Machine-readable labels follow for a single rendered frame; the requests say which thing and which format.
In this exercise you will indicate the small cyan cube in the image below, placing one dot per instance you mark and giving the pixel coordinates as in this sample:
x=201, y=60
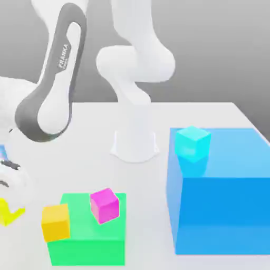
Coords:
x=193, y=143

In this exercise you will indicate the large blue box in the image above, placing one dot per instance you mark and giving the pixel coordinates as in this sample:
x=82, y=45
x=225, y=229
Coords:
x=223, y=213

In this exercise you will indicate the small orange cube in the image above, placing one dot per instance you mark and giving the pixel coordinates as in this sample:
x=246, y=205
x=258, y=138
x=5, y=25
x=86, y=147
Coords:
x=55, y=225

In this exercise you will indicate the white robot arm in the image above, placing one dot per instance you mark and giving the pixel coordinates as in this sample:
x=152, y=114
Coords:
x=135, y=63

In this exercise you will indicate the small yellow cube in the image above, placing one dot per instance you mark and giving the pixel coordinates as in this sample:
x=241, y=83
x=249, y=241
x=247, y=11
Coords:
x=4, y=215

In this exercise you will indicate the large green box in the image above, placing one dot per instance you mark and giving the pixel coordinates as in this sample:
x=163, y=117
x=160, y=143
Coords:
x=92, y=251

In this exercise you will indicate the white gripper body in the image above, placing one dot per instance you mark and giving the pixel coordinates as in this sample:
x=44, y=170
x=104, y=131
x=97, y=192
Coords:
x=14, y=185

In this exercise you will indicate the small magenta cube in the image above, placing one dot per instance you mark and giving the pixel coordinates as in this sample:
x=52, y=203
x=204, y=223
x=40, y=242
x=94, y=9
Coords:
x=105, y=207

